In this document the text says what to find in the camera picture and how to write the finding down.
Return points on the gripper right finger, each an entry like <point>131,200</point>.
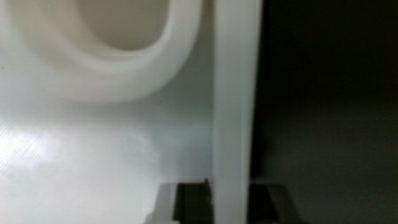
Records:
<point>273,209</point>

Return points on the white square table top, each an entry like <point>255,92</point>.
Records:
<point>127,103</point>

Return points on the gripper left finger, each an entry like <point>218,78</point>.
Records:
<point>184,205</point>

